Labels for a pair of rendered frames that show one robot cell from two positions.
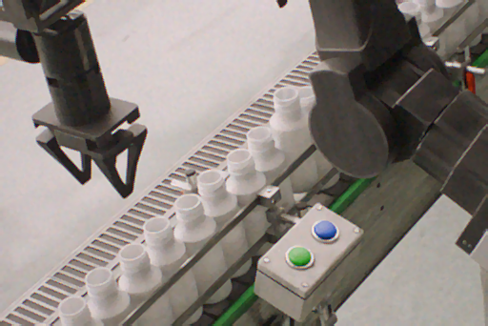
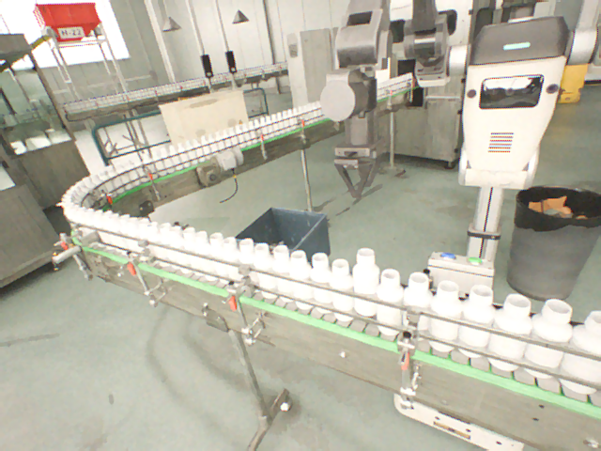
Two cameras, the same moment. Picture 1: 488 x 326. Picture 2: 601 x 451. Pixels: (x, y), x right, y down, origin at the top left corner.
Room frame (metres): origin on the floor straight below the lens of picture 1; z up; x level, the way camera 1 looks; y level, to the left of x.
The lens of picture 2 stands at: (1.75, 0.53, 1.62)
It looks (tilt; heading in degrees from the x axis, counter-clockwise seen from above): 29 degrees down; 261
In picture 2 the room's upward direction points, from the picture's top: 9 degrees counter-clockwise
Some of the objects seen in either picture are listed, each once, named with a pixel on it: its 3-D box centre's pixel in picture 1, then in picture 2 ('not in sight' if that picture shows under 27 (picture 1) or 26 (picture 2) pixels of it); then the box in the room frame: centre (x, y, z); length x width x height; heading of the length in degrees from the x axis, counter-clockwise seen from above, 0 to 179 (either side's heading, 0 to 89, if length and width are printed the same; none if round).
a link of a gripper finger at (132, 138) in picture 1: (108, 156); not in sight; (1.08, 0.19, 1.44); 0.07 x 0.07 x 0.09; 48
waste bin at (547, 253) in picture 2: not in sight; (548, 245); (0.01, -0.75, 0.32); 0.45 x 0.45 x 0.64
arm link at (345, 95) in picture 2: not in sight; (353, 75); (1.55, 0.02, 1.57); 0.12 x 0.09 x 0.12; 47
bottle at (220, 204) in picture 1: (221, 223); (444, 316); (1.41, 0.12, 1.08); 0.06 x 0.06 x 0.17
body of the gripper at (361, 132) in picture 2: not in sight; (361, 131); (1.53, -0.01, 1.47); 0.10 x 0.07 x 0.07; 48
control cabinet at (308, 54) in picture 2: not in sight; (311, 83); (0.03, -6.34, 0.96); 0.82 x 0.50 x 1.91; 30
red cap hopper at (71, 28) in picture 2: not in sight; (100, 93); (4.17, -6.71, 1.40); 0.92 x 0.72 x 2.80; 30
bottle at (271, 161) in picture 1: (269, 178); (390, 302); (1.50, 0.05, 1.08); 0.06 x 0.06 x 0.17
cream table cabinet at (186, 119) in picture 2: not in sight; (211, 137); (2.16, -4.65, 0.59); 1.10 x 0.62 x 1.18; 30
